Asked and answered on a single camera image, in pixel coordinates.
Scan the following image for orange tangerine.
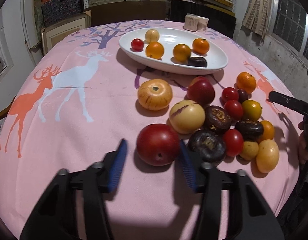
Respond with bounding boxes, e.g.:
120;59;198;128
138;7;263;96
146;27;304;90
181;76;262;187
192;38;210;55

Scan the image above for wooden chair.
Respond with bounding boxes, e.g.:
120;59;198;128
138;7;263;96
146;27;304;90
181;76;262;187
0;98;15;121

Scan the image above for yellow orange fruit on plate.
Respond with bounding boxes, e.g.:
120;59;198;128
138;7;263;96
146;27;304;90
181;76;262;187
173;44;191;62

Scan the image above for pink deer tablecloth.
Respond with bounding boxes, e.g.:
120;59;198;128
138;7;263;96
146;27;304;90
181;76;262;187
0;19;305;240

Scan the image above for small yellow striped fruit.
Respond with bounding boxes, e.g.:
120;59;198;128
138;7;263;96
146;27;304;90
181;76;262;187
145;29;160;43

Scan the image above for large yellow striped melon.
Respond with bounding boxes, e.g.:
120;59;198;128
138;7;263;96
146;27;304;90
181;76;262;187
138;79;173;111

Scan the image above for yellow pepino purple stripe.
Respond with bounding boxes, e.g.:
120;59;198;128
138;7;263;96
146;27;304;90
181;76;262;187
169;100;206;134

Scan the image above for white paper cup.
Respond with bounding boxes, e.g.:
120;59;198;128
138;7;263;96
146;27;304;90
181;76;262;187
197;16;209;32

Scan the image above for red cherry tomato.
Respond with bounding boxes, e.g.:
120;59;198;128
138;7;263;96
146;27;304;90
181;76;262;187
130;38;145;51
222;129;244;157
224;100;243;121

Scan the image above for framed board leaning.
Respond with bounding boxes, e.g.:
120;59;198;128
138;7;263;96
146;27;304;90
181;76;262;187
42;11;91;55

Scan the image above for white oval plate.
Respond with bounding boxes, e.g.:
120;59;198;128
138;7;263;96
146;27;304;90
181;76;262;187
118;27;229;76

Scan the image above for large red plum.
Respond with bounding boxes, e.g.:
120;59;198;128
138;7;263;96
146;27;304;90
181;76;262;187
136;124;180;166

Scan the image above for yellow oval fruit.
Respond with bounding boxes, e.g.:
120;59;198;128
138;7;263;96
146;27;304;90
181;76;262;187
256;139;279;173

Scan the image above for beige patterned curtain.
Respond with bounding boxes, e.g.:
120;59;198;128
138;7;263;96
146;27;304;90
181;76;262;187
242;0;271;37

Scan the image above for dark purple fruit on plate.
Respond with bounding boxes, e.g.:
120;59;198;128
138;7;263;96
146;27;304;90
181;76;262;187
188;56;207;68

